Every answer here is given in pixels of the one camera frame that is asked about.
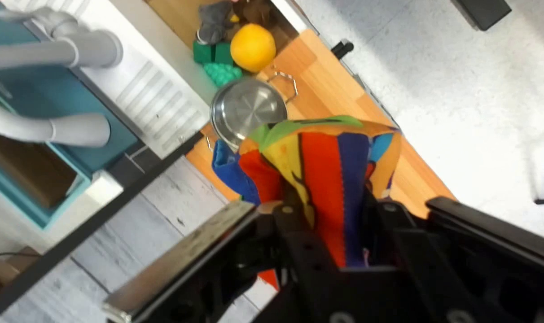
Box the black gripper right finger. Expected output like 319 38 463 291
366 196 544 323

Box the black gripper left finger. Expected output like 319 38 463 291
102 202 342 323

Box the colourful soft fabric cube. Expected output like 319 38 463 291
211 116 403 268

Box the white toy sink basin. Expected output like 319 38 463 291
0 0 215 159

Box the small steel pan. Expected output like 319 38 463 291
209 73 299 152

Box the green knobbly toy vegetable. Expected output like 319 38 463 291
191 42 242 89

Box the yellow toy lemon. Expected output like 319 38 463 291
229 24 276 74

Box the grey plush toy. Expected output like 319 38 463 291
195 0 231 46

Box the right teal storage bin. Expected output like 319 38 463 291
0 0 138 229

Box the grey toy faucet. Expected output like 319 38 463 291
0 8 123 148

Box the black metal frame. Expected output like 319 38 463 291
0 134 202 317

